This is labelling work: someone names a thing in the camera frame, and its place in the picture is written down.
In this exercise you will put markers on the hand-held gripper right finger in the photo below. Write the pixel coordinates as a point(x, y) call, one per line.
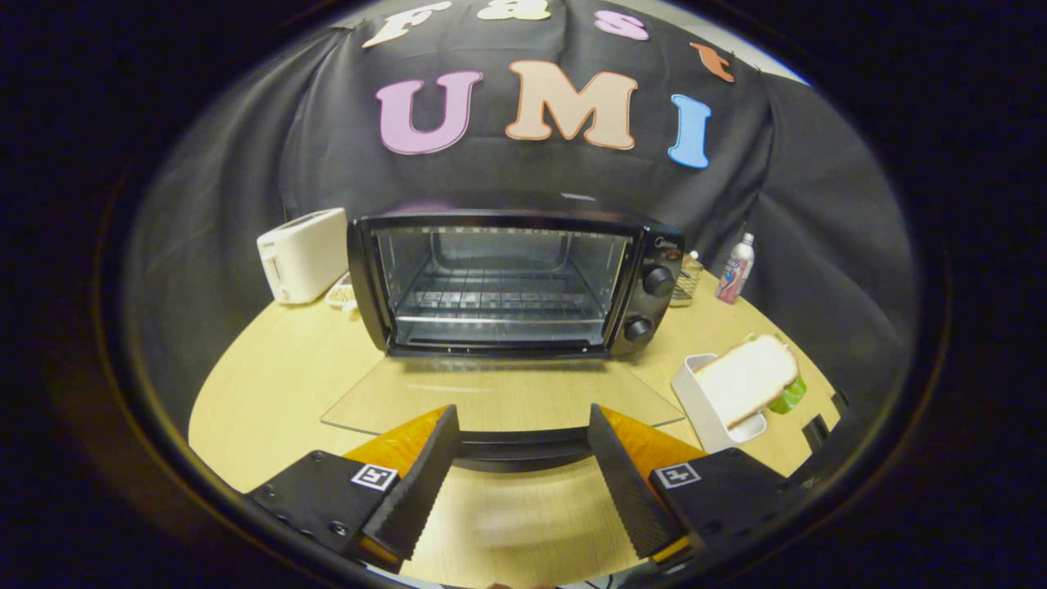
point(626, 491)

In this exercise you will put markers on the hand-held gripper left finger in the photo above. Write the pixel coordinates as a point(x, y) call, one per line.
point(417, 491)

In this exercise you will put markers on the lettuce bread sandwich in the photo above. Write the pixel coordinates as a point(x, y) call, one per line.
point(748, 376)

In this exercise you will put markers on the black toaster oven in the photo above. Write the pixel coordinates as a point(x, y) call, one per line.
point(650, 307)

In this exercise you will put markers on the white bread toaster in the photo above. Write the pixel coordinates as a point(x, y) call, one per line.
point(307, 254)

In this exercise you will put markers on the white plastic tray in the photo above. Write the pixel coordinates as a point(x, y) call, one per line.
point(699, 401)

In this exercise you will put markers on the black table clamp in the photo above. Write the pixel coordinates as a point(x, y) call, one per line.
point(816, 431)
point(840, 403)

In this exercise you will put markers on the small white dish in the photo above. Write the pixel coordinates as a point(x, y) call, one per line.
point(339, 293)

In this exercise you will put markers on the pink white spray bottle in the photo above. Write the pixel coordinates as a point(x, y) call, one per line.
point(734, 274)

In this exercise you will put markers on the black backdrop cloth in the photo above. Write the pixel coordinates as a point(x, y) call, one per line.
point(818, 204)

